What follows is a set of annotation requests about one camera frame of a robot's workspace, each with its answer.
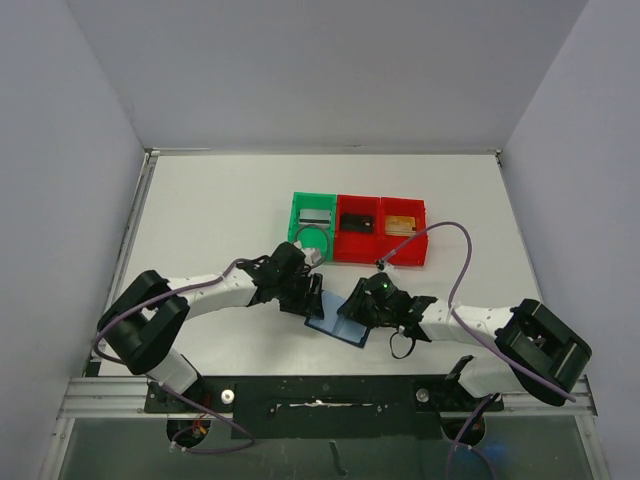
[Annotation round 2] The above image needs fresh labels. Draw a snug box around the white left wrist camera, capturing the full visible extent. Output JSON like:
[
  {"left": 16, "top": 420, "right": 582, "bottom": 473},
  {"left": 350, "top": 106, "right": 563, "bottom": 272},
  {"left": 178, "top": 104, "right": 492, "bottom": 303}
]
[{"left": 294, "top": 241, "right": 326, "bottom": 268}]

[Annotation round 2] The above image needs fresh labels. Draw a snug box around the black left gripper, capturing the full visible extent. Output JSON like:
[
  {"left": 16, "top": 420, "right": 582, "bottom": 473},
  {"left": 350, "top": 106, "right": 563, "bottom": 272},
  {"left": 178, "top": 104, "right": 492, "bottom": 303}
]
[{"left": 274, "top": 270, "right": 322, "bottom": 319}]

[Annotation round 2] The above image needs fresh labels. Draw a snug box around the aluminium table edge rail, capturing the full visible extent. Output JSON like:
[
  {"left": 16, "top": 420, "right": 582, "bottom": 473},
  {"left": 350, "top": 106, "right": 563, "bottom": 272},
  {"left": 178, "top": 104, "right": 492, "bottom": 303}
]
[{"left": 38, "top": 148, "right": 203, "bottom": 479}]

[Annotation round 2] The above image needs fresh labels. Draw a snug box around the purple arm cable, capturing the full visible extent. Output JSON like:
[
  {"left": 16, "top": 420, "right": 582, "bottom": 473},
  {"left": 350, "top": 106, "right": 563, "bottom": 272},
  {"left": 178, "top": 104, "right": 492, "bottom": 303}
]
[
  {"left": 92, "top": 225, "right": 332, "bottom": 359},
  {"left": 374, "top": 221, "right": 579, "bottom": 480}
]

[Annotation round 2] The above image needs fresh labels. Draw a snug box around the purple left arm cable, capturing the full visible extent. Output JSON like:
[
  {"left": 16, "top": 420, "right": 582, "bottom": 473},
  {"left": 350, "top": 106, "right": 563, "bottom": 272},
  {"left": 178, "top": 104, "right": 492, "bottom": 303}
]
[{"left": 92, "top": 225, "right": 332, "bottom": 359}]

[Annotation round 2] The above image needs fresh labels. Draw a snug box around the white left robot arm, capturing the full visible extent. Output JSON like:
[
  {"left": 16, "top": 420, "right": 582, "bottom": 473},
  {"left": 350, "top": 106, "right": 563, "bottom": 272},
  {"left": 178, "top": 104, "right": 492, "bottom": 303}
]
[{"left": 93, "top": 242, "right": 324, "bottom": 411}]

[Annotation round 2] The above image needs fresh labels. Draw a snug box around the gold credit card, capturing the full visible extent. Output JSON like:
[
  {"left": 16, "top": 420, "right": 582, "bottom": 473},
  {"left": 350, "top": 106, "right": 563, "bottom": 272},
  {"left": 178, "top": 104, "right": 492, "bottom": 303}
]
[{"left": 384, "top": 215, "right": 417, "bottom": 237}]

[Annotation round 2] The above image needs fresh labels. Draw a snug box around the right red plastic bin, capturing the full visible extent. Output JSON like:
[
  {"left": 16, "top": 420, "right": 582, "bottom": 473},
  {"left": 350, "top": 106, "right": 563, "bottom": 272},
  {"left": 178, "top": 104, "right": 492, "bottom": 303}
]
[{"left": 381, "top": 197, "right": 429, "bottom": 267}]

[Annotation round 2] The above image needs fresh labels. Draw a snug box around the green plastic bin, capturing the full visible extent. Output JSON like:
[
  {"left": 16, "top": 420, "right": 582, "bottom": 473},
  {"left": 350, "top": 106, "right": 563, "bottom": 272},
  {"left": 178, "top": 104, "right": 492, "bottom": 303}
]
[{"left": 287, "top": 190, "right": 339, "bottom": 262}]

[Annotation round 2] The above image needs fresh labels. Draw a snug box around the middle red plastic bin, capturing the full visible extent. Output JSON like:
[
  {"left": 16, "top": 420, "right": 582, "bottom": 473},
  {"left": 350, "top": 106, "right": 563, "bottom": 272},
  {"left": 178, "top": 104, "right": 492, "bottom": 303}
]
[{"left": 333, "top": 194, "right": 382, "bottom": 264}]

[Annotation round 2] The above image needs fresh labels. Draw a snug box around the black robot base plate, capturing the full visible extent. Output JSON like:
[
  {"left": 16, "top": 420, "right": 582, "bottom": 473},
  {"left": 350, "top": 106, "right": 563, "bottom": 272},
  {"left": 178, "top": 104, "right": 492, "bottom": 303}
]
[{"left": 144, "top": 357, "right": 503, "bottom": 447}]

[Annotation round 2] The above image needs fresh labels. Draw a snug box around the blue leather card holder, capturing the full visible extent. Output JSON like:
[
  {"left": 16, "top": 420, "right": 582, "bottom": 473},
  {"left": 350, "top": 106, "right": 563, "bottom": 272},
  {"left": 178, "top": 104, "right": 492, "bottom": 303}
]
[{"left": 304, "top": 291, "right": 370, "bottom": 348}]

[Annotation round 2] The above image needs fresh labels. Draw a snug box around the black credit card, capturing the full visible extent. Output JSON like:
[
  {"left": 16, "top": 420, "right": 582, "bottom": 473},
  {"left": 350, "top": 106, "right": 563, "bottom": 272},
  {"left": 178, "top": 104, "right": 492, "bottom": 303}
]
[{"left": 339, "top": 212, "right": 375, "bottom": 234}]

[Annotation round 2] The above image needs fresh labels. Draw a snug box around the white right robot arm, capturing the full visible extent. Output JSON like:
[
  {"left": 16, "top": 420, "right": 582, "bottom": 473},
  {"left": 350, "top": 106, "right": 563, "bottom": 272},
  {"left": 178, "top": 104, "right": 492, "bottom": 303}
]
[{"left": 337, "top": 273, "right": 592, "bottom": 409}]

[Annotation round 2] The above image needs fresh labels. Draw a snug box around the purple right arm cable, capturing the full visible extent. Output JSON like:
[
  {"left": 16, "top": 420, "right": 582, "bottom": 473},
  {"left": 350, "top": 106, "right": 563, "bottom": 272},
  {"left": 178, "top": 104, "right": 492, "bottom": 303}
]
[{"left": 374, "top": 221, "right": 579, "bottom": 480}]

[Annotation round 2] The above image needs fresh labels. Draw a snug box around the red plastic bin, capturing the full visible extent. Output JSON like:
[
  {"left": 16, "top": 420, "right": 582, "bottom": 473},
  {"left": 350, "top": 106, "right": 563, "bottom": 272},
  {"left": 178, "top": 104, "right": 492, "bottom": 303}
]
[
  {"left": 333, "top": 194, "right": 382, "bottom": 264},
  {"left": 381, "top": 197, "right": 429, "bottom": 267}
]

